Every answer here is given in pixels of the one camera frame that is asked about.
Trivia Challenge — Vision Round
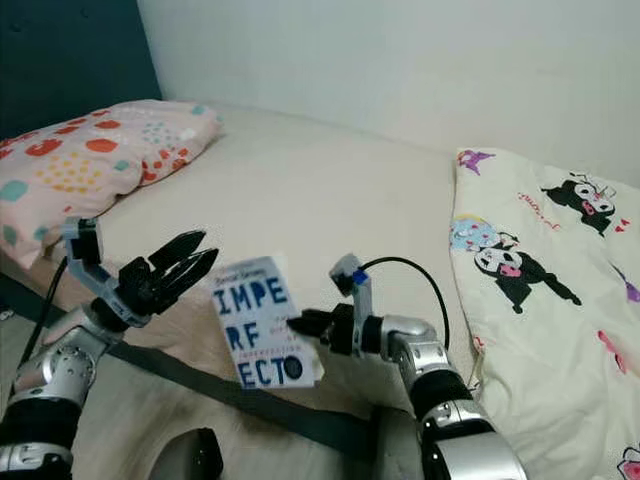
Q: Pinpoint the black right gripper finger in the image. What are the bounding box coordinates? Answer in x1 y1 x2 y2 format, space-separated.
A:
286 309 337 337

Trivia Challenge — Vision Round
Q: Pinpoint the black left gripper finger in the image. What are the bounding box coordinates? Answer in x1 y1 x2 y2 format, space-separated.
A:
144 229 210 277
164 249 220 300

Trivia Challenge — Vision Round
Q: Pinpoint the white book blue lettering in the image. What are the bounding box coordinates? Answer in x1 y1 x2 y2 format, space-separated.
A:
210 257 324 390

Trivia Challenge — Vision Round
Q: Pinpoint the pink patterned pillow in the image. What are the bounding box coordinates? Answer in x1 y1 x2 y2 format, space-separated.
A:
0 100 223 270

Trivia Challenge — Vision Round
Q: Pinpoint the cream cartoon print blanket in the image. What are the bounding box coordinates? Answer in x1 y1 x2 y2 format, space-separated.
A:
450 148 640 480

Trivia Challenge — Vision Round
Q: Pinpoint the teal fabric headboard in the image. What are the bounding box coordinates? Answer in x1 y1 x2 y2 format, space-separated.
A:
0 0 163 142

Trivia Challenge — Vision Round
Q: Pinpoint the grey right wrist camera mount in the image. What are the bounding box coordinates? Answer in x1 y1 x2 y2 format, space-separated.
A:
327 252 374 357

